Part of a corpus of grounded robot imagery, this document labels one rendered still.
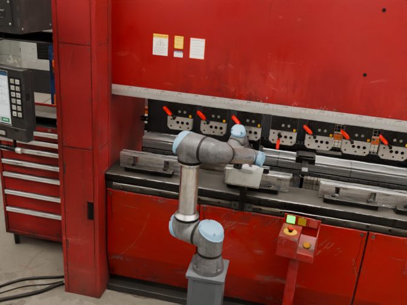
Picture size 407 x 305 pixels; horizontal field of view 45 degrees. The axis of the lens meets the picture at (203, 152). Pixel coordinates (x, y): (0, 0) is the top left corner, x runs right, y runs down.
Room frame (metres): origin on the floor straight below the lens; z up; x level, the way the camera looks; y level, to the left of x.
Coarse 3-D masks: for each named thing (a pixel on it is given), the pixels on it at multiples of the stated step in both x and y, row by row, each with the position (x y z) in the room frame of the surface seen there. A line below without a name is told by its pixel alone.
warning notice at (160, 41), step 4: (156, 36) 2.76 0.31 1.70; (160, 36) 2.76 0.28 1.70; (164, 36) 2.75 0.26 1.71; (156, 40) 2.76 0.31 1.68; (160, 40) 2.76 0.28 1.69; (164, 40) 2.75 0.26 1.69; (156, 44) 2.76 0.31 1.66; (160, 44) 2.76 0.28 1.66; (164, 44) 2.75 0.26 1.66; (156, 48) 2.76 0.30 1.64; (160, 48) 2.76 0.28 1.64; (164, 48) 2.75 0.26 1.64; (156, 52) 2.76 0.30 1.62; (160, 52) 2.76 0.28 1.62; (164, 52) 2.75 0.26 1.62
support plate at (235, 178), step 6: (234, 168) 2.62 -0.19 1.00; (258, 168) 2.65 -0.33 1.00; (234, 174) 2.54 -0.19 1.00; (240, 174) 2.55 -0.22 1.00; (246, 174) 2.55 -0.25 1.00; (252, 174) 2.56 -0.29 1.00; (258, 174) 2.56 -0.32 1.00; (228, 180) 2.45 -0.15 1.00; (234, 180) 2.46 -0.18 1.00; (240, 180) 2.47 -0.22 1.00; (246, 180) 2.47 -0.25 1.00; (252, 180) 2.48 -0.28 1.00; (258, 180) 2.48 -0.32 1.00; (246, 186) 2.41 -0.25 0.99; (252, 186) 2.41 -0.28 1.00; (258, 186) 2.41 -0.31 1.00
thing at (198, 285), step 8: (192, 264) 1.97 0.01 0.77; (224, 264) 1.99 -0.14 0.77; (192, 272) 1.91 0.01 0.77; (224, 272) 1.92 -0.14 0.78; (192, 280) 1.89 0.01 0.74; (200, 280) 1.87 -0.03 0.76; (208, 280) 1.86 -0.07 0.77; (216, 280) 1.86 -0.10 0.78; (224, 280) 1.87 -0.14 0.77; (192, 288) 1.88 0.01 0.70; (200, 288) 1.88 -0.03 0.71; (208, 288) 1.87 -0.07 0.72; (216, 288) 1.87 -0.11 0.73; (192, 296) 1.88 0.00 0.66; (200, 296) 1.88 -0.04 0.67; (208, 296) 1.87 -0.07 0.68; (216, 296) 1.87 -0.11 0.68; (192, 304) 1.88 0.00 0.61; (200, 304) 1.88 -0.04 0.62; (208, 304) 1.87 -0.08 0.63; (216, 304) 1.87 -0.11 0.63
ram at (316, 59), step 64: (128, 0) 2.79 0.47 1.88; (192, 0) 2.73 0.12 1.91; (256, 0) 2.66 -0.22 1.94; (320, 0) 2.60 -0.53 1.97; (384, 0) 2.55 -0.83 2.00; (128, 64) 2.79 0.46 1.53; (192, 64) 2.72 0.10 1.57; (256, 64) 2.66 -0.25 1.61; (320, 64) 2.59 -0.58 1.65; (384, 64) 2.53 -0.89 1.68; (384, 128) 2.52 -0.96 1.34
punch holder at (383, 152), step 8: (384, 136) 2.52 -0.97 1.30; (392, 136) 2.51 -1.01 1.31; (400, 136) 2.50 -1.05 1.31; (384, 144) 2.52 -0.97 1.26; (392, 144) 2.51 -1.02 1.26; (400, 144) 2.50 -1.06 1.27; (384, 152) 2.51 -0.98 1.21; (392, 152) 2.50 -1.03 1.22; (400, 152) 2.50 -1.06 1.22; (400, 160) 2.49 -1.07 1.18
